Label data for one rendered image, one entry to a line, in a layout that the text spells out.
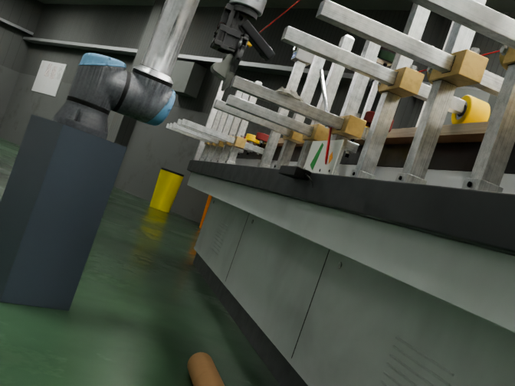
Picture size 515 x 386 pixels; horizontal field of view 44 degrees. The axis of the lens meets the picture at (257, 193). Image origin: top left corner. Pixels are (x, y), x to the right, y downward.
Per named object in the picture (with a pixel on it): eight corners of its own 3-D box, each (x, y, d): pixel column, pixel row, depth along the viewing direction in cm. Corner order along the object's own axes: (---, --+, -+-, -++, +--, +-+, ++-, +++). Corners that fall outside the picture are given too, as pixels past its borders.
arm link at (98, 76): (63, 96, 222) (80, 48, 222) (109, 112, 230) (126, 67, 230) (70, 95, 208) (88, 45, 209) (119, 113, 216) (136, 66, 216)
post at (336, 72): (295, 177, 197) (346, 32, 198) (292, 176, 200) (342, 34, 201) (305, 180, 198) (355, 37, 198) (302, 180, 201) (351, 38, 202)
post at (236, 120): (216, 168, 343) (245, 86, 343) (215, 168, 346) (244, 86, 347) (222, 171, 344) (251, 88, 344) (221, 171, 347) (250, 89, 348)
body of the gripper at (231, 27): (208, 50, 165) (224, 7, 165) (238, 62, 167) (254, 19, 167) (213, 45, 158) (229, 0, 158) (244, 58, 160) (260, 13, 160)
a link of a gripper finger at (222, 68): (205, 83, 162) (217, 50, 162) (226, 92, 163) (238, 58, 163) (207, 83, 159) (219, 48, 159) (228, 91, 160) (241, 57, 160)
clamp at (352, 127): (344, 132, 166) (350, 114, 166) (327, 133, 179) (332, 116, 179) (362, 139, 167) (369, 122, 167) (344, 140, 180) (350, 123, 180)
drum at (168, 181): (175, 214, 913) (188, 176, 914) (156, 209, 888) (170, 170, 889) (162, 209, 939) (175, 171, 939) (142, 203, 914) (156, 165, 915)
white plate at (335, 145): (329, 175, 164) (342, 139, 164) (300, 171, 190) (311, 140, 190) (331, 175, 164) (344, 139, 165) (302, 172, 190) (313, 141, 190)
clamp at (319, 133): (311, 138, 190) (316, 122, 190) (298, 139, 203) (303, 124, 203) (329, 145, 191) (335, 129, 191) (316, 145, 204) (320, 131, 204)
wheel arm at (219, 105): (213, 109, 211) (218, 97, 211) (211, 110, 214) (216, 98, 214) (329, 153, 221) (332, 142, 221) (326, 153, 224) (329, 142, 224)
